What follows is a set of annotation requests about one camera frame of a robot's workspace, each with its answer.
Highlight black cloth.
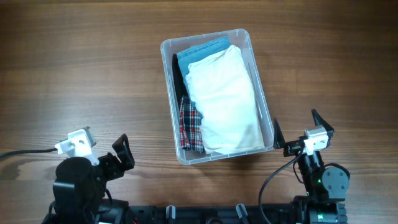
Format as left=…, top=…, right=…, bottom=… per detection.
left=172, top=54, right=188, bottom=101

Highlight clear plastic storage bin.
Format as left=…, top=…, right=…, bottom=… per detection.
left=160, top=29, right=274, bottom=166

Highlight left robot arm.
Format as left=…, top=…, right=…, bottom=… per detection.
left=42, top=152, right=135, bottom=224

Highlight cream cloth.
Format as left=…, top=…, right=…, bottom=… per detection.
left=186, top=45, right=264, bottom=154

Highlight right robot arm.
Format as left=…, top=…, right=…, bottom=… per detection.
left=115, top=110, right=351, bottom=224

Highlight blue denim jeans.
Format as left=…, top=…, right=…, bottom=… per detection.
left=176, top=36, right=231, bottom=108

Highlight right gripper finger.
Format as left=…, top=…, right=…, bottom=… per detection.
left=273, top=118, right=285, bottom=149
left=311, top=109, right=335, bottom=137

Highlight plaid cloth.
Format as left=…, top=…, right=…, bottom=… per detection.
left=180, top=96, right=205, bottom=153

